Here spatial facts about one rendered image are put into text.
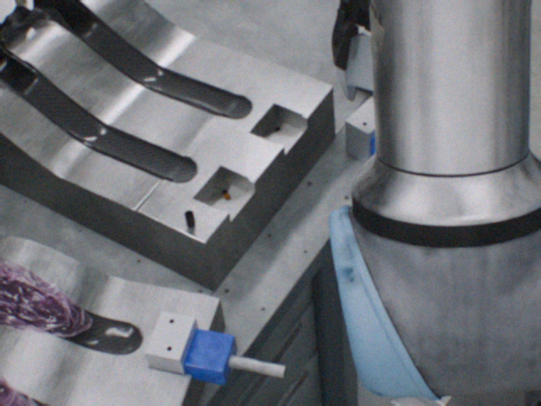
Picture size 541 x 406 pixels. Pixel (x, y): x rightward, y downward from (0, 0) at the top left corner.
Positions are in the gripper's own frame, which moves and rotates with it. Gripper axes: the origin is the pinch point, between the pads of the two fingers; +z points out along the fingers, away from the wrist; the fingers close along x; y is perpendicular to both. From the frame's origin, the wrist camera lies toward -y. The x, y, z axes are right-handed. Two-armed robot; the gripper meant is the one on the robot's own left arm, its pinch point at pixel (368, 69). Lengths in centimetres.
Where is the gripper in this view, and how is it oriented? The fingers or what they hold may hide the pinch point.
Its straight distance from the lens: 115.5
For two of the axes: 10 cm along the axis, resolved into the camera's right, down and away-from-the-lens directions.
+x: 6.7, -6.1, 4.2
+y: 7.4, 4.9, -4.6
